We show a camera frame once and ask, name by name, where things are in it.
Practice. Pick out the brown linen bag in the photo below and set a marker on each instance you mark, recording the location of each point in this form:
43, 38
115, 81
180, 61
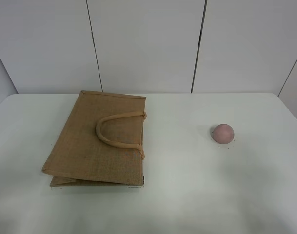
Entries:
101, 143

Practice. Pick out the pink peach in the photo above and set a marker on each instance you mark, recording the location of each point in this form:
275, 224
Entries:
222, 133

